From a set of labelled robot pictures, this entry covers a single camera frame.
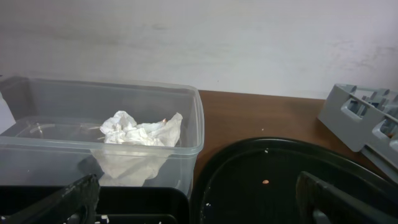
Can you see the clear plastic bin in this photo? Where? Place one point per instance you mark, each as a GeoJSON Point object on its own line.
{"type": "Point", "coordinates": [56, 137]}

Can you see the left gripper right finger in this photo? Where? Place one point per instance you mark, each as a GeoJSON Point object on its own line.
{"type": "Point", "coordinates": [313, 194]}

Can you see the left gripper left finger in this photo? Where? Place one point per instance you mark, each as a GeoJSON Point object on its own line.
{"type": "Point", "coordinates": [73, 203]}

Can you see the black rectangular tray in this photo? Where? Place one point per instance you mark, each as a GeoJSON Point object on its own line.
{"type": "Point", "coordinates": [116, 204]}

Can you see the round black tray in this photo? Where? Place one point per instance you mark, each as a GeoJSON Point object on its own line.
{"type": "Point", "coordinates": [254, 180]}

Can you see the grey dishwasher rack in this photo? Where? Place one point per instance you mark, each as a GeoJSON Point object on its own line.
{"type": "Point", "coordinates": [365, 120]}

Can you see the white napkin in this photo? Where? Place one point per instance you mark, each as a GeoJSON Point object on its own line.
{"type": "Point", "coordinates": [143, 137]}

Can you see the small white tissue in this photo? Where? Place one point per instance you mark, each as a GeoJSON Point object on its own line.
{"type": "Point", "coordinates": [116, 127]}

